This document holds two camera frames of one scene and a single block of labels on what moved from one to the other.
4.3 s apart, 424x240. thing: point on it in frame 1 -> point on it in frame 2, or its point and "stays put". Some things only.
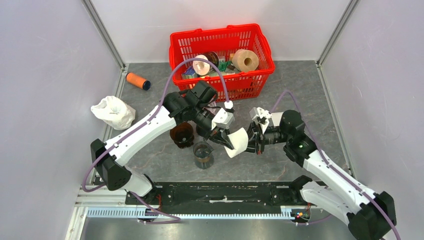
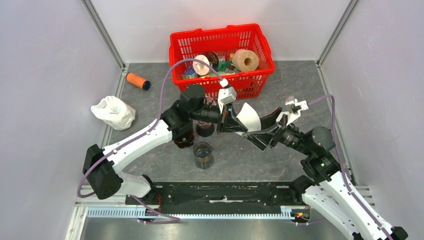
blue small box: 190,73 stays put
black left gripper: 219,136 -> 232,123
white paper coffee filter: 239,140 -> 249,118
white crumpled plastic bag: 120,115 stays put
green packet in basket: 222,66 stays put
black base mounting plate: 263,195 stays put
